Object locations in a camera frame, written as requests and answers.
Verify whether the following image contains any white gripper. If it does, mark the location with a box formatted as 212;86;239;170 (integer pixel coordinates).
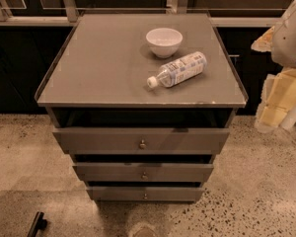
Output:
251;27;296;132

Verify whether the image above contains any grey drawer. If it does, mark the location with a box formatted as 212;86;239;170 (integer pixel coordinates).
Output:
73;163;213;182
87;187;203;202
53;127;229;155

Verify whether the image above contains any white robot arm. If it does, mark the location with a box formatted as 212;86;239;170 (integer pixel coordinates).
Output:
251;0;296;133

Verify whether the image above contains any grey drawer cabinet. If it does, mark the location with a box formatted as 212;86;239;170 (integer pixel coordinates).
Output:
36;14;248;188

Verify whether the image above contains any clear plastic water bottle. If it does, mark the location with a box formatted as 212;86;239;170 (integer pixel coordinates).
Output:
147;51;207;89

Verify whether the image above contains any white ceramic bowl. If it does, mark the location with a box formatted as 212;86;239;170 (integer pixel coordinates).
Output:
146;28;183;58

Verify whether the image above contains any black object on floor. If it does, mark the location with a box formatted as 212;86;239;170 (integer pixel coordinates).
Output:
27;211;47;237

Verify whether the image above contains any white cylindrical post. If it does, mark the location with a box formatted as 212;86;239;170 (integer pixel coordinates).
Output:
280;106;296;130

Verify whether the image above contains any metal railing frame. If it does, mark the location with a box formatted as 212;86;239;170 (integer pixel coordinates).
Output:
0;0;294;27

